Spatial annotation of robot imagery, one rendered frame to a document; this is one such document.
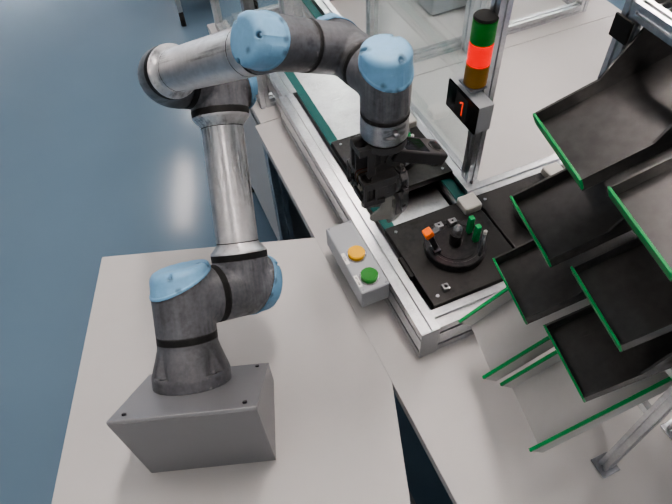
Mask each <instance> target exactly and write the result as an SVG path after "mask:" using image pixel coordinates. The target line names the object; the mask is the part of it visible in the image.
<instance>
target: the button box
mask: <svg viewBox="0 0 672 504"><path fill-rule="evenodd" d="M326 236H327V245H328V246H329V248H330V250H331V252H332V254H333V256H334V257H335V259H336V261H337V263H338V265H339V266H340V268H341V270H342V272H343V274H344V276H345V277H346V279H347V281H348V283H349V285H350V287H351V288H352V290H353V292H354V294H355V296H356V298H357V299H358V301H359V303H360V305H361V307H365V306H368V305H371V304H373V303H376V302H378V301H381V300H383V299H386V298H388V297H389V281H388V280H387V278H386V276H385V275H384V273H383V271H382V270H381V268H380V266H379V265H378V263H377V261H376V260H375V258H374V256H373V255H372V253H371V251H370V250H369V248H368V246H367V245H366V243H365V241H364V240H363V238H362V236H361V235H360V233H359V231H358V230H357V228H356V226H355V225H354V223H353V221H352V220H350V221H347V222H344V223H341V224H339V225H336V226H333V227H330V228H327V229H326ZM355 245H358V246H361V247H363V248H364V250H365V257H364V258H363V259H362V260H360V261H353V260H351V259H350V258H349V257H348V250H349V248H350V247H352V246H355ZM367 267H372V268H374V269H376V270H377V272H378V279H377V281H376V282H374V283H371V284H368V283H365V282H363V281H362V280H361V276H360V274H361V271H362V270H363V269H364V268H367Z"/></svg>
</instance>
